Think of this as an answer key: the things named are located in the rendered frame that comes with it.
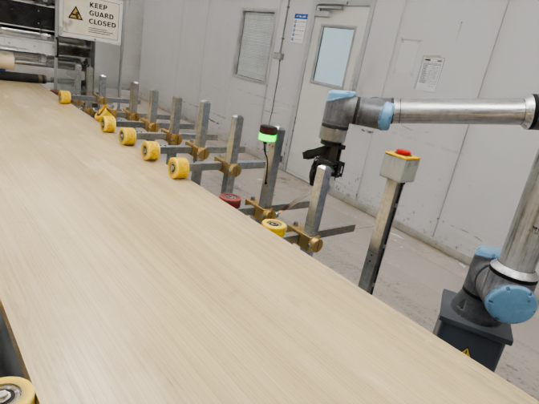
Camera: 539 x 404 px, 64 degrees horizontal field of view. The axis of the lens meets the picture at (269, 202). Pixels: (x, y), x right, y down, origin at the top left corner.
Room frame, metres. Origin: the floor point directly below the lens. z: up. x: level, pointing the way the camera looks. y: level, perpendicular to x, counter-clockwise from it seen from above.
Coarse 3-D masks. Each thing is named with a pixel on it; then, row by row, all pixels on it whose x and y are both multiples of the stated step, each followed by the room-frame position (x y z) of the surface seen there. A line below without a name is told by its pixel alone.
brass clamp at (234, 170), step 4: (216, 156) 1.77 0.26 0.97; (224, 156) 1.79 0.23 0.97; (216, 160) 1.76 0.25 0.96; (220, 160) 1.74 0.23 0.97; (224, 160) 1.73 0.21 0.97; (224, 164) 1.71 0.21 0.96; (228, 164) 1.69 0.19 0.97; (232, 164) 1.69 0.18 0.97; (236, 164) 1.70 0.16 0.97; (224, 168) 1.71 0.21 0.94; (228, 168) 1.68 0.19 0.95; (232, 168) 1.68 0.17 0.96; (236, 168) 1.69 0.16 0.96; (240, 168) 1.70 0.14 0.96; (224, 172) 1.71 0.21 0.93; (228, 172) 1.69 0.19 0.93; (232, 172) 1.67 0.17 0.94; (236, 172) 1.69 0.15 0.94; (240, 172) 1.70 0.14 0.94; (236, 176) 1.69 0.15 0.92
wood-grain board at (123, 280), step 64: (0, 128) 1.84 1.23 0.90; (64, 128) 2.06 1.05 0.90; (0, 192) 1.15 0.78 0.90; (64, 192) 1.24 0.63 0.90; (128, 192) 1.34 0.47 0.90; (192, 192) 1.46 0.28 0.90; (0, 256) 0.82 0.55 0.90; (64, 256) 0.87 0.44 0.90; (128, 256) 0.92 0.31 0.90; (192, 256) 0.98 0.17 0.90; (256, 256) 1.05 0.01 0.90; (64, 320) 0.65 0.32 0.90; (128, 320) 0.68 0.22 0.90; (192, 320) 0.72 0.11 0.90; (256, 320) 0.75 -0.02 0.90; (320, 320) 0.80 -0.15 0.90; (384, 320) 0.84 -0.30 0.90; (64, 384) 0.50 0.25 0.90; (128, 384) 0.53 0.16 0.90; (192, 384) 0.55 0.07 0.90; (256, 384) 0.57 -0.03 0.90; (320, 384) 0.60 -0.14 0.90; (384, 384) 0.63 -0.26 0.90; (448, 384) 0.66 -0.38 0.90; (512, 384) 0.70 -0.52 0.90
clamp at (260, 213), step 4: (248, 200) 1.57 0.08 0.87; (252, 200) 1.58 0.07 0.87; (256, 200) 1.59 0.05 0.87; (248, 204) 1.57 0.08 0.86; (252, 204) 1.55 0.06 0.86; (256, 204) 1.54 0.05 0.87; (256, 208) 1.53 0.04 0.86; (260, 208) 1.52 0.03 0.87; (264, 208) 1.51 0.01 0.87; (268, 208) 1.52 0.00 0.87; (272, 208) 1.53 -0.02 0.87; (256, 212) 1.53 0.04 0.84; (260, 212) 1.51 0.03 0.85; (264, 212) 1.50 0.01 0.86; (268, 212) 1.50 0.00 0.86; (272, 212) 1.51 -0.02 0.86; (256, 216) 1.53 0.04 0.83; (260, 216) 1.51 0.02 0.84; (264, 216) 1.49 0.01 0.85; (268, 216) 1.50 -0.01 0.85; (272, 216) 1.51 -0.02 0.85; (260, 220) 1.51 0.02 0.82
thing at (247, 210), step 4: (288, 200) 1.69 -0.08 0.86; (292, 200) 1.70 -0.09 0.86; (304, 200) 1.73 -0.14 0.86; (308, 200) 1.74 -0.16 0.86; (272, 204) 1.61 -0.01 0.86; (276, 204) 1.61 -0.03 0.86; (280, 204) 1.63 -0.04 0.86; (284, 204) 1.64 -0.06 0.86; (296, 204) 1.69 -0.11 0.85; (300, 204) 1.70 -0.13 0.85; (304, 204) 1.72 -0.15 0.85; (308, 204) 1.74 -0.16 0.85; (240, 208) 1.49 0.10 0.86; (244, 208) 1.50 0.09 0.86; (248, 208) 1.52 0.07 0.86; (252, 208) 1.53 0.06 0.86; (276, 208) 1.61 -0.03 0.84; (280, 208) 1.63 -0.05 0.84; (292, 208) 1.68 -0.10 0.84; (296, 208) 1.69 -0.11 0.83; (244, 212) 1.51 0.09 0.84; (248, 212) 1.52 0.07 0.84; (252, 212) 1.53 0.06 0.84
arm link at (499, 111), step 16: (528, 96) 1.49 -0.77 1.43; (400, 112) 1.51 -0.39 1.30; (416, 112) 1.51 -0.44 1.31; (432, 112) 1.50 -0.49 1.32; (448, 112) 1.49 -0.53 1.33; (464, 112) 1.48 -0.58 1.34; (480, 112) 1.48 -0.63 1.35; (496, 112) 1.47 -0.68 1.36; (512, 112) 1.46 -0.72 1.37; (528, 112) 1.45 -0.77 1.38; (528, 128) 1.47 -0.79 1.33
